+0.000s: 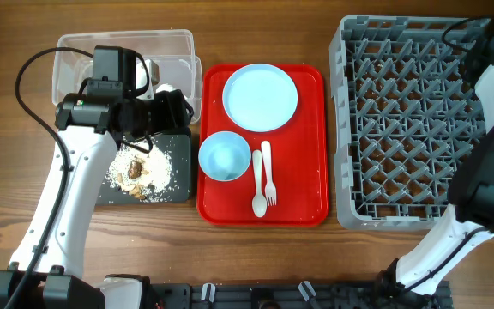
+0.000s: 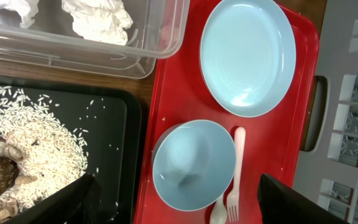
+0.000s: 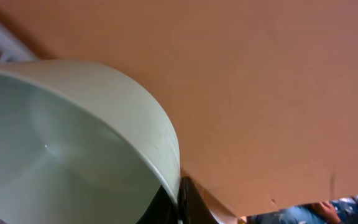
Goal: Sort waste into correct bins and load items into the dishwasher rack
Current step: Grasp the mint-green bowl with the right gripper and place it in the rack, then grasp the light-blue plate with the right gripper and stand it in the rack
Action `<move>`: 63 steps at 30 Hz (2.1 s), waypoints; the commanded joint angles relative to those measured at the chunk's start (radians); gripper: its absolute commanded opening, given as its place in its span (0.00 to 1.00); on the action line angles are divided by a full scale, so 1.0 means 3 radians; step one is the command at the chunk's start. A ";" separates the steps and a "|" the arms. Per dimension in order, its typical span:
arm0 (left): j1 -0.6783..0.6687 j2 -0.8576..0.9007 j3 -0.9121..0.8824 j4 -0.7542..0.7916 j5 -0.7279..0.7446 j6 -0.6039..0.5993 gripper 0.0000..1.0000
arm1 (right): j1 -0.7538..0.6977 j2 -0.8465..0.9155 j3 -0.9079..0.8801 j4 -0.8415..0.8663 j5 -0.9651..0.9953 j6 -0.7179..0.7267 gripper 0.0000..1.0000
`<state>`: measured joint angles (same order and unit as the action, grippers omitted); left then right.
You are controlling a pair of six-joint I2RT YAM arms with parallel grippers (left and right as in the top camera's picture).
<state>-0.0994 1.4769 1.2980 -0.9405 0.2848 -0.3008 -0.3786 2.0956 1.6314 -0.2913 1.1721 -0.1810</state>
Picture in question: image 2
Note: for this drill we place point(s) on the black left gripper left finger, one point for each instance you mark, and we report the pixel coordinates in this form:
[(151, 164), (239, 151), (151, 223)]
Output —
[(77, 203)]

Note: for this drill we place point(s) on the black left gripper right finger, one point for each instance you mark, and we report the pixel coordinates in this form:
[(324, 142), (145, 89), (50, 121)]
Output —
[(279, 203)]

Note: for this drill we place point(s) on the rice and food scraps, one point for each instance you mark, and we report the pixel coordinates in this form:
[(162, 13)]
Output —
[(38, 155)]

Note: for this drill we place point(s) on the light blue bowl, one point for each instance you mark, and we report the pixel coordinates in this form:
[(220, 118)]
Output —
[(193, 164)]

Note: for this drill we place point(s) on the white napkin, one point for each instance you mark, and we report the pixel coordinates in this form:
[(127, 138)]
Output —
[(99, 20)]

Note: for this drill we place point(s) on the grey dishwasher rack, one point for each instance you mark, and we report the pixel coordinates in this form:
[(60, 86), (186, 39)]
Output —
[(328, 174)]

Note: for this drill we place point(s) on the black food waste tray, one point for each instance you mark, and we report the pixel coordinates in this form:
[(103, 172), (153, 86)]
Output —
[(111, 123)]

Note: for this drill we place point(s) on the clear plastic waste bin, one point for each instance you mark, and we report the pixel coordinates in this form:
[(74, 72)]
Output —
[(157, 32)]

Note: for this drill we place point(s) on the white plastic fork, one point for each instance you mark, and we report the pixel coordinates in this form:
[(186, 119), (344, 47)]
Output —
[(232, 201)]

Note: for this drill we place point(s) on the red serving tray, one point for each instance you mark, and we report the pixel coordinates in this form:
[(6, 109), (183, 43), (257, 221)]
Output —
[(273, 140)]

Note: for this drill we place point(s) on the white plastic spoon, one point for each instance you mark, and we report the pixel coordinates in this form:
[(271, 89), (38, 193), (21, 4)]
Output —
[(219, 212)]

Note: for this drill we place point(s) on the light blue plate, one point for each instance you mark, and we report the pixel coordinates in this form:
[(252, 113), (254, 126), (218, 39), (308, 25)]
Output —
[(248, 56)]

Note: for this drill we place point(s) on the crumpled white tissue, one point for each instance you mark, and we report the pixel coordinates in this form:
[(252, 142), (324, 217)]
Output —
[(26, 9)]

